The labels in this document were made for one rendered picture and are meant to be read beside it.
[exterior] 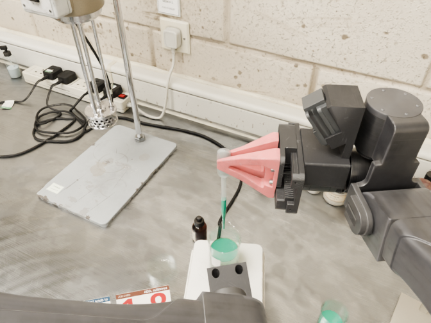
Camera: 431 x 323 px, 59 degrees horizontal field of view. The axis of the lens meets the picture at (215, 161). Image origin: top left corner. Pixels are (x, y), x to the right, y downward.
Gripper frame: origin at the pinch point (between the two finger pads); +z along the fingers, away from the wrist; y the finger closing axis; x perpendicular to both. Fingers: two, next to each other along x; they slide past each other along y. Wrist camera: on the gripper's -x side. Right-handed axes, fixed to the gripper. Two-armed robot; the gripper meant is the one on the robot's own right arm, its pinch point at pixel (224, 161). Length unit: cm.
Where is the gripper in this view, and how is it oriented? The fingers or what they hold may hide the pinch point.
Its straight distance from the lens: 47.3
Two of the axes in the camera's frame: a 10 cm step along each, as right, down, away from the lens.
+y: -0.9, 6.7, -7.3
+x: 0.0, 7.4, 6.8
